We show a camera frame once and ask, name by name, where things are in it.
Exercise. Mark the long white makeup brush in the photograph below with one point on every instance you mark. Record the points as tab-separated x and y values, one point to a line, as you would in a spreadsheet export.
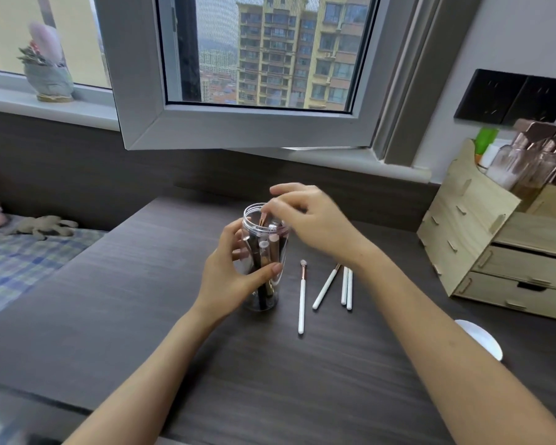
301	301

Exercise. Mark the glass pump bottle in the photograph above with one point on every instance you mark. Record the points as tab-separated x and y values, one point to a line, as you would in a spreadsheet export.
505	164
540	173

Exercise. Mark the clear plastic jar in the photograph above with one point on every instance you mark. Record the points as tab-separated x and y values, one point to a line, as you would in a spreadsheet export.
278	291

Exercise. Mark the grey window frame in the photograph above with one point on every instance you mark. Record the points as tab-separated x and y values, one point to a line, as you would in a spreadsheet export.
37	99

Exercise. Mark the yellow apartment building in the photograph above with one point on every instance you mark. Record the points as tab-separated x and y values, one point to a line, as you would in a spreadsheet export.
301	55

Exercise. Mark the grey window sash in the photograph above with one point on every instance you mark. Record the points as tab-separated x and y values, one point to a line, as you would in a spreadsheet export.
139	97

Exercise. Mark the white bottle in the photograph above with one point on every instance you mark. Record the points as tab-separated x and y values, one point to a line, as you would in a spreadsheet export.
491	155

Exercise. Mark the wooden desk organizer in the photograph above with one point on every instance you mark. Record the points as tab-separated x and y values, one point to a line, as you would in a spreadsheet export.
468	227

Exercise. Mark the wooden organizer drawer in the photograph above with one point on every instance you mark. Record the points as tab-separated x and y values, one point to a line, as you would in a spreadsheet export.
528	266
505	294

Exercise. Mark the person's right hand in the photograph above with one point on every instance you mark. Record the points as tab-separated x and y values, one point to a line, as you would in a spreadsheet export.
324	224

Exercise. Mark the rose gold ferrule makeup brush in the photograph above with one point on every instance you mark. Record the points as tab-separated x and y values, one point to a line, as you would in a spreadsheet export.
262	221

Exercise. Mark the blue plaid bedsheet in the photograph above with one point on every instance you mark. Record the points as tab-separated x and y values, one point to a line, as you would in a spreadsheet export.
23	268

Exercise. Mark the person's right forearm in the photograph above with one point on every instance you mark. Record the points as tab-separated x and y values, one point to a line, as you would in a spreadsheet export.
449	361

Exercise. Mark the bunch of makeup brushes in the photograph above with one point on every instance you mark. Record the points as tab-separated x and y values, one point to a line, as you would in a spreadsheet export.
274	247

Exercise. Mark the person's left forearm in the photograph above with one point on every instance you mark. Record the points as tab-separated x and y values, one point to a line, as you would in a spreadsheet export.
153	384

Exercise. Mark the person's left thumb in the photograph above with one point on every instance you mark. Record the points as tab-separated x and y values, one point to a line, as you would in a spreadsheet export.
262	273

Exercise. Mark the person's right fingers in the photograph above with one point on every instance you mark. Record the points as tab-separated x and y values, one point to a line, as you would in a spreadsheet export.
289	203

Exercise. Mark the green bottle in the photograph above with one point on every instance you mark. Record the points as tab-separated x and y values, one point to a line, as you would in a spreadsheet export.
485	141

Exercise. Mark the white round dish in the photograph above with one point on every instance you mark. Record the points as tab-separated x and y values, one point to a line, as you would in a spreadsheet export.
482	338

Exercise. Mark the grey plush toy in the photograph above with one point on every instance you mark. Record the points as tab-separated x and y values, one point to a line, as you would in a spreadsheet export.
44	226

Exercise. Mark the person's left hand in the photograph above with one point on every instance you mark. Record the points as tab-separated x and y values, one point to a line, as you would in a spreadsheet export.
224	278

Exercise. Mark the potted plant ornament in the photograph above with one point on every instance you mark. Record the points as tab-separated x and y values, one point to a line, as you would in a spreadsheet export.
46	69

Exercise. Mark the black wall socket panel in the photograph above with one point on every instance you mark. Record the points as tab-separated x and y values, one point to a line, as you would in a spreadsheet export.
514	97

